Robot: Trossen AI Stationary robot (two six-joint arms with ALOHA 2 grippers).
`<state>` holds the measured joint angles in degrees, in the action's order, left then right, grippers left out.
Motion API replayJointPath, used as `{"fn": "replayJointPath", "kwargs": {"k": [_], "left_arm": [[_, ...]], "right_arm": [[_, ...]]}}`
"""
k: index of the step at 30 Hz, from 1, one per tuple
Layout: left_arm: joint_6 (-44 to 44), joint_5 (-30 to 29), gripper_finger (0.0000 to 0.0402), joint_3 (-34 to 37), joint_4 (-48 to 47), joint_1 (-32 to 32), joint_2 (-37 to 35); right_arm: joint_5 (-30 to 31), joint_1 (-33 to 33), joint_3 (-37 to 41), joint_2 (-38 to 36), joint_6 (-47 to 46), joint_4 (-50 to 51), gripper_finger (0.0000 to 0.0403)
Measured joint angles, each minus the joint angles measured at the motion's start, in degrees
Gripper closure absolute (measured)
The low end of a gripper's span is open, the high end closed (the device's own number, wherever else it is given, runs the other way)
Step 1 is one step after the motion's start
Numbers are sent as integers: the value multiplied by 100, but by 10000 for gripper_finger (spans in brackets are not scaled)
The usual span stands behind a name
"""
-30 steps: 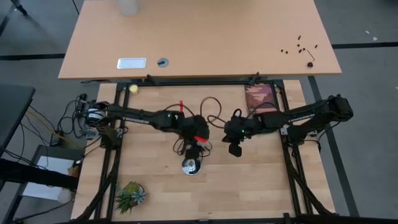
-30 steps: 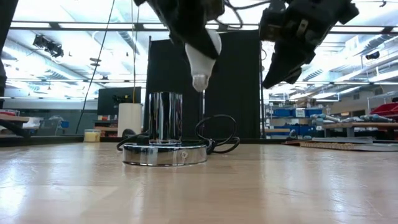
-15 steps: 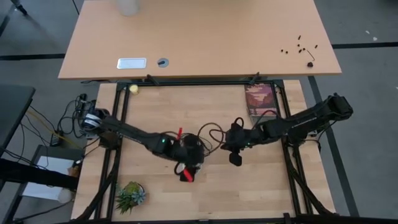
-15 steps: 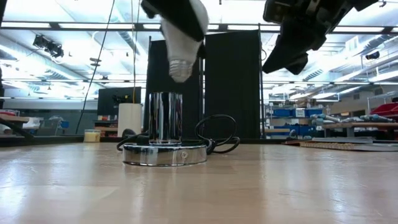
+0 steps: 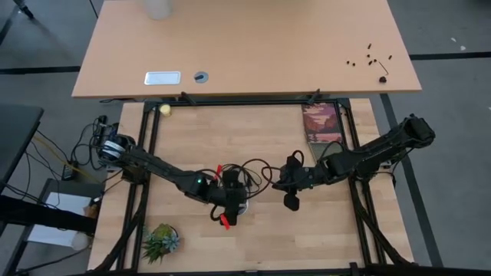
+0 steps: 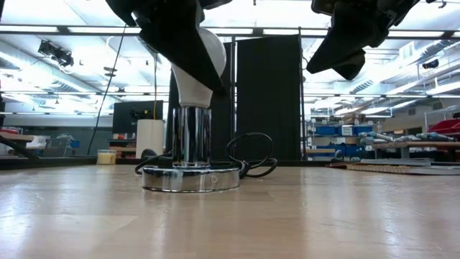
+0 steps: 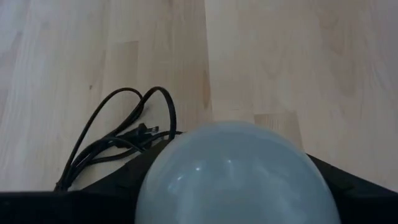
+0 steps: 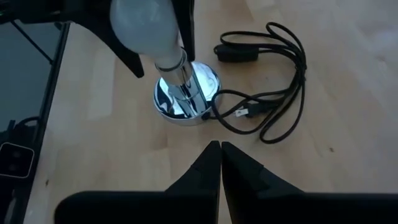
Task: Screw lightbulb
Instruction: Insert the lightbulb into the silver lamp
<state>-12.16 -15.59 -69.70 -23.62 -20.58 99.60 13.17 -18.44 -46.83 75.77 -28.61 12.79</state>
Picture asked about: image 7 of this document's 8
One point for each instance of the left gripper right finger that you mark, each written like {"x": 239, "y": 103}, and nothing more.
{"x": 367, "y": 205}

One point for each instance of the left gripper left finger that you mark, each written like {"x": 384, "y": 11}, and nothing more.
{"x": 77, "y": 208}

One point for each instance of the white lightbulb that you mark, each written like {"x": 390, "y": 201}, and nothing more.
{"x": 236, "y": 180}

